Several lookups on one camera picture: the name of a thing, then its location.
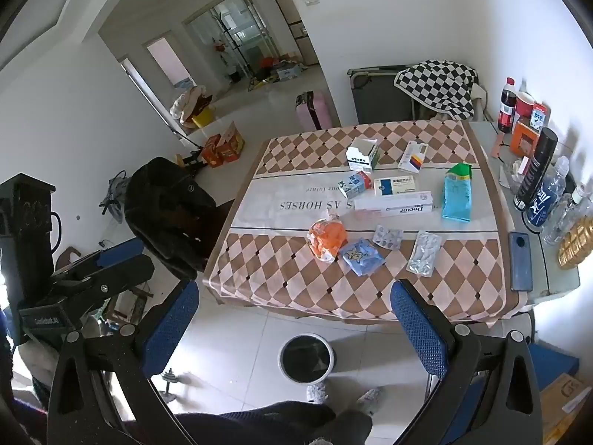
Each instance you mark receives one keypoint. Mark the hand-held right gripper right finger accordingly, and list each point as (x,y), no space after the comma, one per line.
(417,329)

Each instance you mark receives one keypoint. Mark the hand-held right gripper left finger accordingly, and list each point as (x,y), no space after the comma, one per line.
(171,324)

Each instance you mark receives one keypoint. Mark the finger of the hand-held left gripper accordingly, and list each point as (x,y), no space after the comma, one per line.
(125,271)
(120,249)

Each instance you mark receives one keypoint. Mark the white round trash can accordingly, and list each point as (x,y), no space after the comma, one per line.
(305,361)

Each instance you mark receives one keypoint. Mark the long white box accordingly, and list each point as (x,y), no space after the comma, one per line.
(398,204)

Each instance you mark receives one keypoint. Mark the orange plastic bag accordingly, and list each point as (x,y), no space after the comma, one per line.
(326,238)

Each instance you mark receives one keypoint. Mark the teal packet green top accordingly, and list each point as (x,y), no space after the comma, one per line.
(457,194)

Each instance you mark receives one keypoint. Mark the white blue medicine box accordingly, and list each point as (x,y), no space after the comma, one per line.
(396,187)

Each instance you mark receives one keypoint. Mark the small black dumbbell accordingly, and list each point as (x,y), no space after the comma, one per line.
(172,378)

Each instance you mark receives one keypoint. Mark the black jacket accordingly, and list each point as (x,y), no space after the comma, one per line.
(167,213)

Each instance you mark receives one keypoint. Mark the silver pill blister pack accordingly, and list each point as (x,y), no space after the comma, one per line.
(424,252)

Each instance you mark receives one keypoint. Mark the grey fuzzy right slipper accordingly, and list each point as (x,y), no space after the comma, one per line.
(370,399)

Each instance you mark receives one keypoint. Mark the grey fuzzy slipper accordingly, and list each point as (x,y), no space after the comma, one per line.
(370,399)
(317,391)

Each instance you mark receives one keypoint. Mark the light blue packet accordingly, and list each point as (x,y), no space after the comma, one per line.
(361,256)

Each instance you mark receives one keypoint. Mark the grey pill blister pack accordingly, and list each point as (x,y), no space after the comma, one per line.
(387,236)

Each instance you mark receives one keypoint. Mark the grey fuzzy left slipper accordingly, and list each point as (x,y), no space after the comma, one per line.
(317,391)

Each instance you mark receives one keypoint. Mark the person's right leg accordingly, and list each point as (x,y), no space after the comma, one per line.
(347,429)

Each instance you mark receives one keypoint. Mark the person's leg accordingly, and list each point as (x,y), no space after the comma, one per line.
(259,426)
(347,429)

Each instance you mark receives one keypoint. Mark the brown checked tablecloth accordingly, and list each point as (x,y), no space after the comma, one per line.
(287,282)

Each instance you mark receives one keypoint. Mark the dark blue smartphone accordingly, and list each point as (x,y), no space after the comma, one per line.
(521,262)

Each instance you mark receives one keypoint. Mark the person's left leg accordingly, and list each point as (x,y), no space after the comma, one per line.
(259,426)

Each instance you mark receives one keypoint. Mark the orange cardboard box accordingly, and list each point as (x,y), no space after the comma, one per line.
(231,146)
(212,150)

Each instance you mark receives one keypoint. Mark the blue printed box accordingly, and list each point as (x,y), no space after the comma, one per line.
(553,361)

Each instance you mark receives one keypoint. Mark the yellow bucket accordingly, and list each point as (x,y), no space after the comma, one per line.
(203,118)

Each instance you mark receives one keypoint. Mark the brown cardboard box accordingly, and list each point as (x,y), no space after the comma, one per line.
(563,401)

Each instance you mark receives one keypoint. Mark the pile of white clothes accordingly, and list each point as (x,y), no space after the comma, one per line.
(187,101)

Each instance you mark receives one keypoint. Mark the white box orange purple print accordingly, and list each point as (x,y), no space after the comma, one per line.
(412,156)

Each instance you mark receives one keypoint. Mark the clear drinking glass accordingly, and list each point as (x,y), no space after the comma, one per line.
(511,174)

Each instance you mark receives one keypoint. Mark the white green open box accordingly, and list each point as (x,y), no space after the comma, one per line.
(363,154)

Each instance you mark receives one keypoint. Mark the water bottle blue label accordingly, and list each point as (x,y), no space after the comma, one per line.
(549,199)

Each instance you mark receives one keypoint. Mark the clear plastic bottle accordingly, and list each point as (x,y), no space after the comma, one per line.
(565,213)

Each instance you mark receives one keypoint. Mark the black spray can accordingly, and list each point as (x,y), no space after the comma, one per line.
(535,169)

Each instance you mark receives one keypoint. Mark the grey folding bed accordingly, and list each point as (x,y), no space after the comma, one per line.
(377,97)

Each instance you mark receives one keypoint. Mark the black coat rack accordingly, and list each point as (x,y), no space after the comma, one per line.
(228,39)

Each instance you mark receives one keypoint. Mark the cola bottle red cap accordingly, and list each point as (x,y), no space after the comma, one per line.
(507,109)

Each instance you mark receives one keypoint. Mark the pink suitcase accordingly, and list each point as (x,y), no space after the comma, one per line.
(315,111)

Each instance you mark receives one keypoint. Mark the black white checkered blanket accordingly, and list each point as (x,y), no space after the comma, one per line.
(438,85)

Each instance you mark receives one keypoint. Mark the blue orange small box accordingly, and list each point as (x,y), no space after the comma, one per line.
(540,117)

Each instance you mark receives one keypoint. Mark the red paper cup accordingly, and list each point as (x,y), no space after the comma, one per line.
(524,102)

